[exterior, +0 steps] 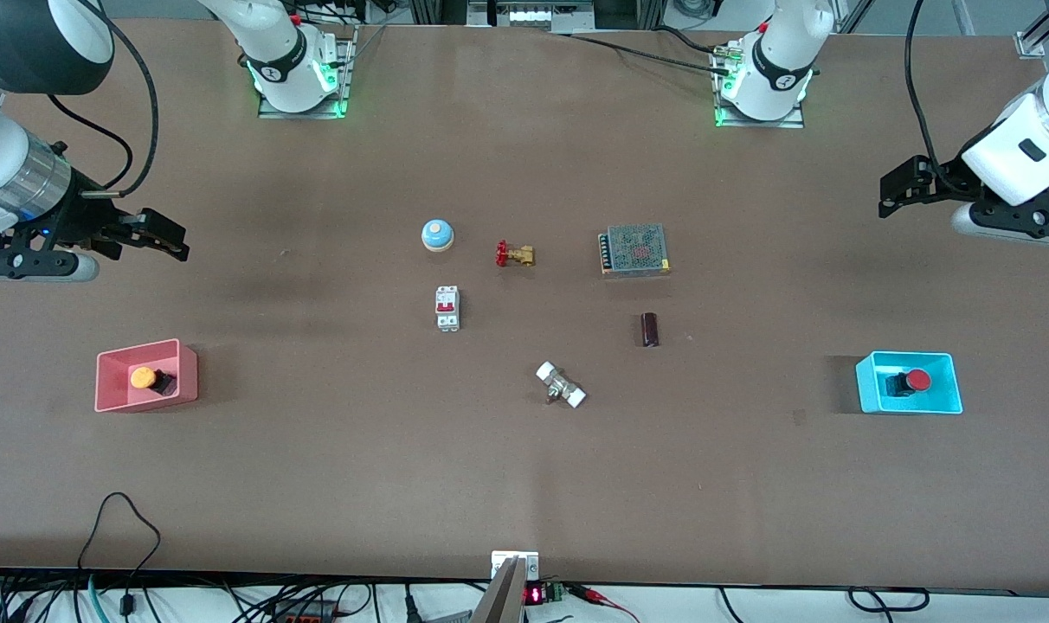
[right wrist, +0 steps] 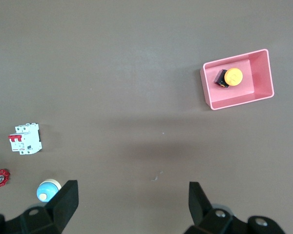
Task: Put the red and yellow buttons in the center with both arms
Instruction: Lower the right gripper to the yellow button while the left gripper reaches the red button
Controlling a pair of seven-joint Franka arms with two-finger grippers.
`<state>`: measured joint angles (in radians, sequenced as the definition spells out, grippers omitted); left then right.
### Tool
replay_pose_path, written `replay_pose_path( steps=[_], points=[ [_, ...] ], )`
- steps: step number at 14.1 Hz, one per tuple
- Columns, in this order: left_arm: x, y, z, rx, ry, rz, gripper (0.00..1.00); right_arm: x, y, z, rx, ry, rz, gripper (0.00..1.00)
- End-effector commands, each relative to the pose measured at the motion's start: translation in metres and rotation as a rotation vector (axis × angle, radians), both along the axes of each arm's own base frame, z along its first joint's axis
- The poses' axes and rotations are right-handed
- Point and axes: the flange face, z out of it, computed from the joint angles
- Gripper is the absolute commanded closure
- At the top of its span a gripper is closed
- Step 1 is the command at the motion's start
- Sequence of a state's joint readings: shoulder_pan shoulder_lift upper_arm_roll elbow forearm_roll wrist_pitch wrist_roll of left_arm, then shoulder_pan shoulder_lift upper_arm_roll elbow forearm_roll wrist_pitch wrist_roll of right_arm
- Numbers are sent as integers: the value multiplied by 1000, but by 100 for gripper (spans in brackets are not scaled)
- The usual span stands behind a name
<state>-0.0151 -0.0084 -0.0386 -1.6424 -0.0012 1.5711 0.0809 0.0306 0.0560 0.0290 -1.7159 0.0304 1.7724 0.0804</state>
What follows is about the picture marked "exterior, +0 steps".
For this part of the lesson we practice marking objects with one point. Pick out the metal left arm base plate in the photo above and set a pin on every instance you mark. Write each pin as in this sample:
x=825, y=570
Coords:
x=762, y=123

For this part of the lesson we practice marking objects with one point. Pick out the pink plastic bin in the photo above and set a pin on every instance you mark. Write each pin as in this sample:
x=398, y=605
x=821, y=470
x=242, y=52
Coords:
x=113, y=394

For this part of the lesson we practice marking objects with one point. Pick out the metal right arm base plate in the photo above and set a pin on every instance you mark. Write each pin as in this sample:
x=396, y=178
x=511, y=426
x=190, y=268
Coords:
x=338, y=82

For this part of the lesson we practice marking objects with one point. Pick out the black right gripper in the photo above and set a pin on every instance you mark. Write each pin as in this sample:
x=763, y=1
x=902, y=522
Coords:
x=84, y=218

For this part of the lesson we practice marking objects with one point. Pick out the aluminium frame rack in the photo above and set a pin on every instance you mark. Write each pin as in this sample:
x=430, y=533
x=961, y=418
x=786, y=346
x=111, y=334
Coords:
x=533, y=13

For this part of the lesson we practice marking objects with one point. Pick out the yellow push button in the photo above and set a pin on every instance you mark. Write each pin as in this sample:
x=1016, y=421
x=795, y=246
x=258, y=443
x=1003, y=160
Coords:
x=143, y=377

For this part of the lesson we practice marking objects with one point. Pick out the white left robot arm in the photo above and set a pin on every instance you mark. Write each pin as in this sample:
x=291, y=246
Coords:
x=780, y=61

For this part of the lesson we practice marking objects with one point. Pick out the white capped metal fitting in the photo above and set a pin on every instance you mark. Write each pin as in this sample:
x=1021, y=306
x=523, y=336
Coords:
x=560, y=385

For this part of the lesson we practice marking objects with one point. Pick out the cyan plastic bin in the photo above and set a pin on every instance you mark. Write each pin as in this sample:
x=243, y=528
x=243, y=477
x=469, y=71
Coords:
x=944, y=402

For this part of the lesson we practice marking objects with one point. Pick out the metal mesh power supply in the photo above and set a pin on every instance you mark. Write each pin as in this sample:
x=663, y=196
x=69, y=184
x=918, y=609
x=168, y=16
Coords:
x=634, y=249

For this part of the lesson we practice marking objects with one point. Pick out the red digit display module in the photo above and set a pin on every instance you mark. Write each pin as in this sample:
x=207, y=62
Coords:
x=542, y=594

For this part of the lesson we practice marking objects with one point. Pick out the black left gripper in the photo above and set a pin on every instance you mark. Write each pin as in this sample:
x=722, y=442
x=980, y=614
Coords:
x=937, y=180

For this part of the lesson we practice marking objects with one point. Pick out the red alligator clip lead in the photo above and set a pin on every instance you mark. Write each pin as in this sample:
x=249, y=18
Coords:
x=607, y=599

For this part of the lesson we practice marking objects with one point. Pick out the dark brown cylindrical capacitor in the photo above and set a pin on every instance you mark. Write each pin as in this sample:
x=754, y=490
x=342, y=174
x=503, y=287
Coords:
x=650, y=330

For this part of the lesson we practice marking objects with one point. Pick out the white mounting bracket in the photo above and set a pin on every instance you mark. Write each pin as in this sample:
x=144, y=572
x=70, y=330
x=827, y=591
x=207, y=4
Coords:
x=529, y=564

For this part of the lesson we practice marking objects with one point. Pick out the red push button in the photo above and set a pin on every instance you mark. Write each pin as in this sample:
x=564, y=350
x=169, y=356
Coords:
x=918, y=380

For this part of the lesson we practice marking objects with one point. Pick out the blue call bell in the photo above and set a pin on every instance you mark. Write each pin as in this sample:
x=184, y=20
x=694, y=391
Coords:
x=437, y=234

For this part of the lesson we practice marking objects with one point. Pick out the grey aluminium camera post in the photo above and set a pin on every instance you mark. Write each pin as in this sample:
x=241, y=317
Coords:
x=500, y=597

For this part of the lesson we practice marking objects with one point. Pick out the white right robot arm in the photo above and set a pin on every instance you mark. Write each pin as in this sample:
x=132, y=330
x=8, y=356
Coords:
x=282, y=52

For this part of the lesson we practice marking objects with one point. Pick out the aluminium corner bracket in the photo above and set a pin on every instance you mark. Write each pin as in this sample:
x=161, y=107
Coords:
x=1033, y=43

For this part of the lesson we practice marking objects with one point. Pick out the white circuit breaker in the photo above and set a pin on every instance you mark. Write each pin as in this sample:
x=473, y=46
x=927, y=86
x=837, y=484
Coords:
x=447, y=308

